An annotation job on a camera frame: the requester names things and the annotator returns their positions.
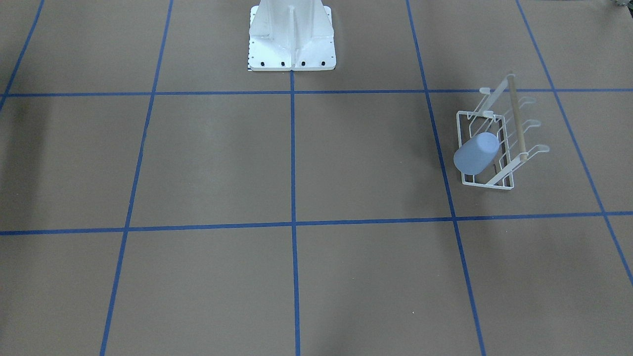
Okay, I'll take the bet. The white wire cup holder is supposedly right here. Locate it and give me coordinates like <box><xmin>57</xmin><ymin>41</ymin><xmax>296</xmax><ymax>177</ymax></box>
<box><xmin>453</xmin><ymin>74</ymin><xmax>550</xmax><ymax>191</ymax></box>

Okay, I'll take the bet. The light blue plastic cup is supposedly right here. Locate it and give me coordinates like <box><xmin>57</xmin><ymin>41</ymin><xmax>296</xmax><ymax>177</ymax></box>
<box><xmin>453</xmin><ymin>132</ymin><xmax>500</xmax><ymax>176</ymax></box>

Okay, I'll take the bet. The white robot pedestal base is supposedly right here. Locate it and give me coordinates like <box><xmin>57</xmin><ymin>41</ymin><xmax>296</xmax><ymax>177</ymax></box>
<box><xmin>247</xmin><ymin>0</ymin><xmax>337</xmax><ymax>72</ymax></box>

